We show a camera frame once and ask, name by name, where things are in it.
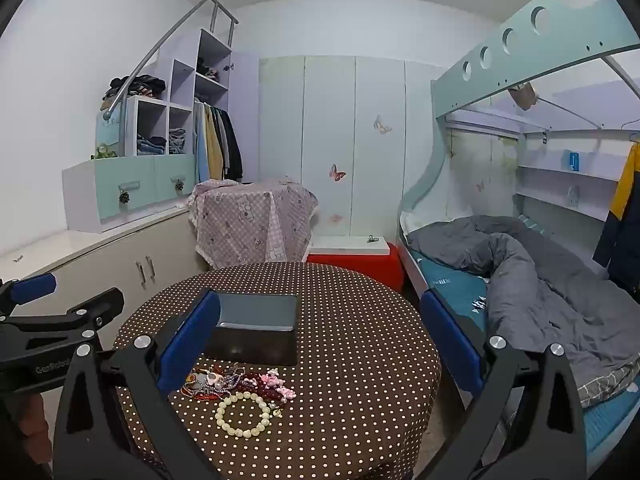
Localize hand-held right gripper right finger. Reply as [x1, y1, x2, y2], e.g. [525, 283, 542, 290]
[420, 287, 587, 480]

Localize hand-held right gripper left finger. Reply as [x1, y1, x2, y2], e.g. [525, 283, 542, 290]
[52, 289, 222, 480]

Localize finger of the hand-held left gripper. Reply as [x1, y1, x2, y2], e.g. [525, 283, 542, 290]
[0, 287, 126, 392]
[0, 273, 57, 322]

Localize black jewelry box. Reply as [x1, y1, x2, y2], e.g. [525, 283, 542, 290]
[204, 292, 302, 367]

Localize dark red bead bracelet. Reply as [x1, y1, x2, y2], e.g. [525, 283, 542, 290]
[239, 372, 282, 407]

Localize cream bead bracelet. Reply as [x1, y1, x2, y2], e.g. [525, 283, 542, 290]
[216, 392, 273, 436]

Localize pink bear charm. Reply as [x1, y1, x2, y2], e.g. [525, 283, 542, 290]
[264, 368, 297, 404]

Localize person's left hand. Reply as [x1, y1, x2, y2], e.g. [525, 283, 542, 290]
[17, 392, 54, 463]

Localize low white cabinet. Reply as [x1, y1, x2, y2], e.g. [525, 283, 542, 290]
[0, 205, 209, 322]

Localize teal bed sheet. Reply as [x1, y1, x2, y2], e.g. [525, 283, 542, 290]
[417, 255, 640, 467]

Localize grey duvet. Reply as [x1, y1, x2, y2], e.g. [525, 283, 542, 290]
[407, 215, 640, 402]

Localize round polka-dot table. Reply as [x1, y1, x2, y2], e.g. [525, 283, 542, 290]
[112, 261, 443, 480]

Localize stair storage cabinet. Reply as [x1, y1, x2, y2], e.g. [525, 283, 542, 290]
[62, 27, 234, 234]

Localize pink checked bear cloth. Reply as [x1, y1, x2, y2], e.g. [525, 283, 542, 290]
[187, 178, 319, 269]

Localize folded jeans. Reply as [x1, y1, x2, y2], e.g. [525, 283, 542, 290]
[136, 132, 167, 156]

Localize hanging clothes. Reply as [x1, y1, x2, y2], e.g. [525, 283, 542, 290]
[192, 97, 245, 184]

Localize yellow navy jacket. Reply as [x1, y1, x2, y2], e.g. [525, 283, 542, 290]
[592, 142, 640, 304]

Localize pile of dark clothes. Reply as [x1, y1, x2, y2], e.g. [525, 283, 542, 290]
[102, 74, 167, 102]

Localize brown hanging cloth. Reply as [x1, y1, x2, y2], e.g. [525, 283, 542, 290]
[507, 82, 539, 111]

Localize white wardrobe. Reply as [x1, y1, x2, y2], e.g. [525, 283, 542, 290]
[227, 50, 449, 239]

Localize metal handrail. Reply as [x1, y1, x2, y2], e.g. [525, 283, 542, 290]
[102, 0, 239, 122]

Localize pale green bunk bed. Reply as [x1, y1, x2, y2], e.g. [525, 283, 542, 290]
[397, 0, 640, 480]

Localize white wall shelf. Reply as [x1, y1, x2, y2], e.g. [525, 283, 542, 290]
[514, 162, 624, 222]

